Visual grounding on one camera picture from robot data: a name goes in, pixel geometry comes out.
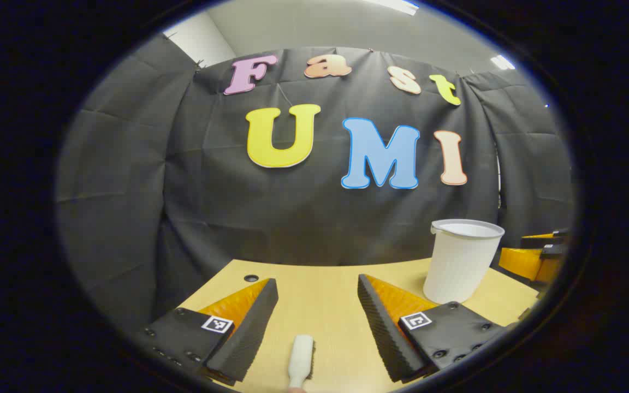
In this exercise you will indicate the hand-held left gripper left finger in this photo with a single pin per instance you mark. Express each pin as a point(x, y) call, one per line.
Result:
point(249, 333)

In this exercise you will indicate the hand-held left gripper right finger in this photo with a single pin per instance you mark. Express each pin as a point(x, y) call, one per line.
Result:
point(383, 327)

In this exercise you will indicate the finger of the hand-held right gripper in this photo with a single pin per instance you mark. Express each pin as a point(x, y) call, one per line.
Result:
point(522, 262)
point(544, 240)

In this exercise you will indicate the small grey broom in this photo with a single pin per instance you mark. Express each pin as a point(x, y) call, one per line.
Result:
point(300, 357)

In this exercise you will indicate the white garbage bin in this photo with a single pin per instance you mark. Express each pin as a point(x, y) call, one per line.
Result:
point(459, 262)

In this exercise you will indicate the wooden desktop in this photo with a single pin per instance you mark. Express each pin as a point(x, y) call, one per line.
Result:
point(325, 295)

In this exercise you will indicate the ceiling light panel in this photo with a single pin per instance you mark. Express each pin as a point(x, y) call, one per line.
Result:
point(503, 62)
point(399, 5)

